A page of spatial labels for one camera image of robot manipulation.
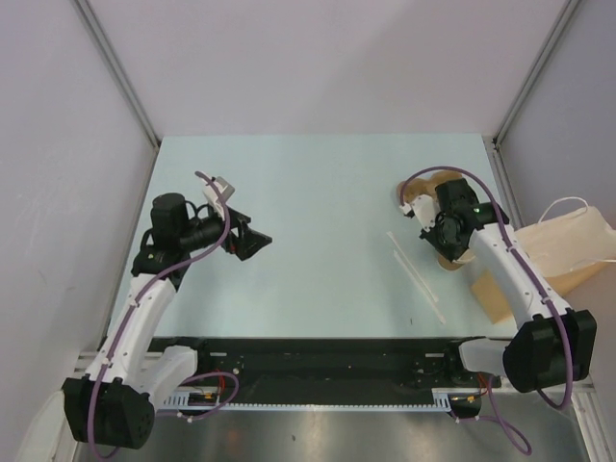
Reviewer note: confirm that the aluminium frame post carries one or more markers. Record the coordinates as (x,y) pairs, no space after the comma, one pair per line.
(556,34)
(103,44)

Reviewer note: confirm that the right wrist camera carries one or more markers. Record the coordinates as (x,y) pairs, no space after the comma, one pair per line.
(424,208)

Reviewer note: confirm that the aluminium frame post left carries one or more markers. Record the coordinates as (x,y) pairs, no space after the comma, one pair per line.
(103,44)

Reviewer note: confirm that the wrapped straw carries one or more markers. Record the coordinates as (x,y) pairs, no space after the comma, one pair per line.
(433,306)
(409,260)

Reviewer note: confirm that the brown paper bag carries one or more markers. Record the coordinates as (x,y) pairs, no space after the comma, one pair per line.
(567,249)

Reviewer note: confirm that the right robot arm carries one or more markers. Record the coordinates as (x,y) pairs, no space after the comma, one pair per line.
(553,344)

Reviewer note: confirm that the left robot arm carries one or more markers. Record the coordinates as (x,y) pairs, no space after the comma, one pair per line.
(115,402)

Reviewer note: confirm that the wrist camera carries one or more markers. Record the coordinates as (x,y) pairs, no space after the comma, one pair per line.
(424,208)
(216,190)

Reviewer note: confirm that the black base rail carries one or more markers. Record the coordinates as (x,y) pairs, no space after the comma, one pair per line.
(331,372)

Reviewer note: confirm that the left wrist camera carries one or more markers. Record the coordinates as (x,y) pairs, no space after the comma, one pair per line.
(216,190)

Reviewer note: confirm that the pulp cup carrier tray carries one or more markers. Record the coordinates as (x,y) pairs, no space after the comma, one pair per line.
(419,186)

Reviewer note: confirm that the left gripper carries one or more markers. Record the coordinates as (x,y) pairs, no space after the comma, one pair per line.
(246,244)

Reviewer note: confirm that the brown paper cup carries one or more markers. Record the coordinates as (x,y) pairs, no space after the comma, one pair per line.
(448,265)

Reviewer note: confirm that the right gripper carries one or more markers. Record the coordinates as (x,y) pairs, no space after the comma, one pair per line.
(449,253)

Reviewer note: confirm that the aluminium frame post right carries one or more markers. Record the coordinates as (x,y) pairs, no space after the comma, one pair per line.
(556,34)

